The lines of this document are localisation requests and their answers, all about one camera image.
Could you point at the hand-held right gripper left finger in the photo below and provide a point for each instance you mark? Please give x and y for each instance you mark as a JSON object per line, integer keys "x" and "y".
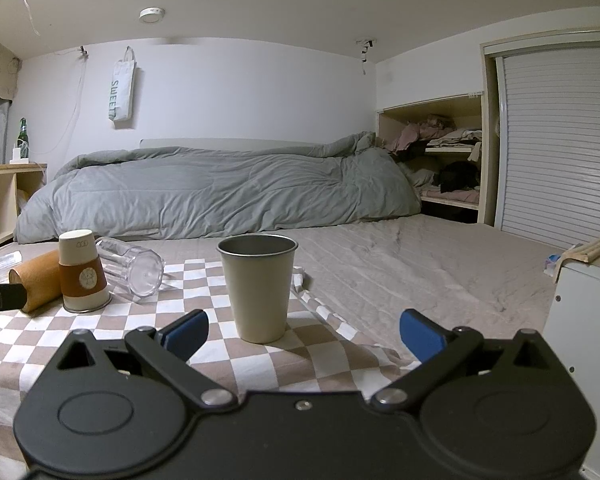
{"x": 186, "y": 336}

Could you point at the round ceiling lamp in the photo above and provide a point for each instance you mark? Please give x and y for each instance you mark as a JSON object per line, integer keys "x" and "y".
{"x": 151, "y": 14}

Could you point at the white hanging bag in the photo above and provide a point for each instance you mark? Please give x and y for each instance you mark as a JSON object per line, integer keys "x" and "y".
{"x": 122, "y": 90}

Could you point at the stainless steel cup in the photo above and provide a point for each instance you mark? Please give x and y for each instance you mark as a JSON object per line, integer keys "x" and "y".
{"x": 257, "y": 295}

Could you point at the clear plastic cup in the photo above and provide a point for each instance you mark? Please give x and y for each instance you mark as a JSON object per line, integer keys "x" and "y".
{"x": 132, "y": 267}

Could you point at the cardboard pieces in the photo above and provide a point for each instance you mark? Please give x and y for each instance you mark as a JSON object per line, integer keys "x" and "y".
{"x": 592, "y": 249}

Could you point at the pink clothes pile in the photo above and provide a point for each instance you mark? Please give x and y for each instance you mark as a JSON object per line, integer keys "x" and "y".
{"x": 412, "y": 135}

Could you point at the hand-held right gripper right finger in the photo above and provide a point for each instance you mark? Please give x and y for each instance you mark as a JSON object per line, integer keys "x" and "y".
{"x": 421, "y": 339}

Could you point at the beige folded clothes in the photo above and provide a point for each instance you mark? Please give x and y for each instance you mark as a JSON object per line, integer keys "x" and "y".
{"x": 457, "y": 136}

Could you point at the white charger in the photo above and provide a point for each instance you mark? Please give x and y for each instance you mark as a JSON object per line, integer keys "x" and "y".
{"x": 19, "y": 155}

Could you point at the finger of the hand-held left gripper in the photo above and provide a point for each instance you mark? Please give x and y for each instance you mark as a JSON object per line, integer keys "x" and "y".
{"x": 2, "y": 297}

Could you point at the brown white checkered cloth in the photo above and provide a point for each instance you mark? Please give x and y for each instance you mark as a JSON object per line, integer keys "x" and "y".
{"x": 305, "y": 360}

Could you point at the wooden wall shelf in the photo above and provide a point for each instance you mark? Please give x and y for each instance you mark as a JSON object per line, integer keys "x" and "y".
{"x": 455, "y": 105}

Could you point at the brown paper cup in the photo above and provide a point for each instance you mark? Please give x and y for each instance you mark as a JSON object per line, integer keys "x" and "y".
{"x": 40, "y": 280}

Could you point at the white cup with brown sleeve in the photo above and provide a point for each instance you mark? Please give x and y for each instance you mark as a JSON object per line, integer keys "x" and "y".
{"x": 82, "y": 270}

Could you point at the white shutter wardrobe door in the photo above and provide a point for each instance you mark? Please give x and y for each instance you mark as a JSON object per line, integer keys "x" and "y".
{"x": 555, "y": 150}

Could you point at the green glass bottle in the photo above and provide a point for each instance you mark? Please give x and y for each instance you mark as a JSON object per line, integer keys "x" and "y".
{"x": 23, "y": 137}

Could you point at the clear plastic container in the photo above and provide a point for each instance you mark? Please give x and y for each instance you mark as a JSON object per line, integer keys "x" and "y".
{"x": 5, "y": 266}

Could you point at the wooden side desk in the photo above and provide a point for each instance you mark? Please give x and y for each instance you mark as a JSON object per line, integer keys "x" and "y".
{"x": 5, "y": 195}

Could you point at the white cabinet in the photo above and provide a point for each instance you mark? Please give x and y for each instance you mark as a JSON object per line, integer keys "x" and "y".
{"x": 587, "y": 340}

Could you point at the black clothes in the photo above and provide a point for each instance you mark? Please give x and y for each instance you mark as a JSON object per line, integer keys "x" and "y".
{"x": 460, "y": 176}

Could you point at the grey duvet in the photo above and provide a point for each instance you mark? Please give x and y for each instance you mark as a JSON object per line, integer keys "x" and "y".
{"x": 205, "y": 190}

